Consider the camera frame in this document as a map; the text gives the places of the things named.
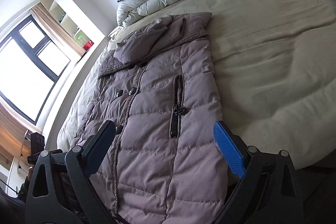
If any beige curtain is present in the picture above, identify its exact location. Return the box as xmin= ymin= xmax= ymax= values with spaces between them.
xmin=0 ymin=98 xmax=29 ymax=161
xmin=30 ymin=3 xmax=84 ymax=58

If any black framed window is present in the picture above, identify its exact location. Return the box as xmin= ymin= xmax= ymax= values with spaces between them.
xmin=0 ymin=15 xmax=71 ymax=125

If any white wall shelf unit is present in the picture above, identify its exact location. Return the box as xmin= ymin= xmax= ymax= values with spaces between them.
xmin=39 ymin=0 xmax=105 ymax=56

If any mauve quilted down jacket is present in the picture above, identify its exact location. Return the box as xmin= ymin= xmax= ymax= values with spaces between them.
xmin=69 ymin=12 xmax=229 ymax=224

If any bed with beige sheet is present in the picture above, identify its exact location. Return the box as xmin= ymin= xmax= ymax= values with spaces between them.
xmin=56 ymin=0 xmax=336 ymax=188

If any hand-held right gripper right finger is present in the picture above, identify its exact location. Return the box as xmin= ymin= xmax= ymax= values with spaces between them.
xmin=213 ymin=121 xmax=302 ymax=224

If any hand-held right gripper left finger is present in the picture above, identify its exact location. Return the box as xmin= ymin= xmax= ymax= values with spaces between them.
xmin=25 ymin=120 xmax=116 ymax=224

